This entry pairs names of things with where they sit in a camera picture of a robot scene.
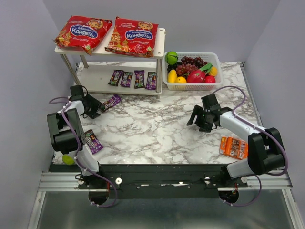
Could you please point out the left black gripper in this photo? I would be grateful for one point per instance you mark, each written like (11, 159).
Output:
(96, 108)

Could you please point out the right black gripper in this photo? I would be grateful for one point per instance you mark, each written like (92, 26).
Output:
(202, 118)

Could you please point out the purple M&M pack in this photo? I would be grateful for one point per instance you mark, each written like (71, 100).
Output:
(139, 79)
(151, 81)
(110, 103)
(114, 80)
(93, 143)
(126, 79)

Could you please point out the red candy bag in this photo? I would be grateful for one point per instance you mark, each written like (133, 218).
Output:
(83, 33)
(133, 38)

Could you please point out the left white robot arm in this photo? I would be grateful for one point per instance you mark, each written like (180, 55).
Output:
(65, 129)

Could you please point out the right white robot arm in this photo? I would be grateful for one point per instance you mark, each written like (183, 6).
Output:
(265, 147)

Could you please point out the white two-tier shelf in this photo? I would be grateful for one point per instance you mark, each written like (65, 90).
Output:
(96, 75)

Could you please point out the red toy apple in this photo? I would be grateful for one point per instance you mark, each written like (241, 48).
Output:
(209, 79)

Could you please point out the pink toy dragon fruit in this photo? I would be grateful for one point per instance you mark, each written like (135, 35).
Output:
(198, 76)

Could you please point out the yellow toy lemon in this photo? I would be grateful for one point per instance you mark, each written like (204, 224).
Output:
(180, 80)

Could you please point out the orange yellow toy fruit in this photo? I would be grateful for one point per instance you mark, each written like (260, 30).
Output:
(213, 71)

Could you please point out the red toy grapes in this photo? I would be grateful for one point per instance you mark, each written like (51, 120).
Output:
(185, 69)

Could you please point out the yellow toy mango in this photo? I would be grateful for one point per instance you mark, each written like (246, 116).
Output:
(172, 76)

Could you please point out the dark purple toy grapes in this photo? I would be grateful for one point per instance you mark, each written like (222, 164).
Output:
(197, 61)

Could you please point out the white plastic fruit basket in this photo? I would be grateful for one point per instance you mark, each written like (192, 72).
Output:
(206, 56)

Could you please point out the orange snack box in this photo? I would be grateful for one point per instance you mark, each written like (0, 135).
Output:
(234, 148)

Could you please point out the green toy ball fruit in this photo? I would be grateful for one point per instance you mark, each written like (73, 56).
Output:
(171, 58)

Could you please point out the green toy pear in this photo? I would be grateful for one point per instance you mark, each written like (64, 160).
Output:
(66, 159)

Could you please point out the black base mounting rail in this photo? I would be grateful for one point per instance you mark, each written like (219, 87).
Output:
(159, 181)

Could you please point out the aluminium frame rail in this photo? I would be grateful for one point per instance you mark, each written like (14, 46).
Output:
(66, 182)

